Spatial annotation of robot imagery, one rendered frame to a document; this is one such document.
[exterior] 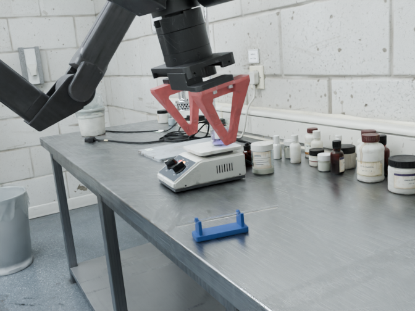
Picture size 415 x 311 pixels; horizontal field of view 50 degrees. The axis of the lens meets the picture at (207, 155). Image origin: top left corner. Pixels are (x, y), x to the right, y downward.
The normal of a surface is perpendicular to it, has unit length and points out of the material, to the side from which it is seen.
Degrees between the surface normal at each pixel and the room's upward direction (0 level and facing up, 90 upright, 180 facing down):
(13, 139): 90
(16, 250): 94
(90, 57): 78
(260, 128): 90
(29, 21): 90
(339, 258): 0
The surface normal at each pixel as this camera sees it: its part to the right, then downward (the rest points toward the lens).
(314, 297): -0.08, -0.97
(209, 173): 0.42, 0.17
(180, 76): -0.84, 0.36
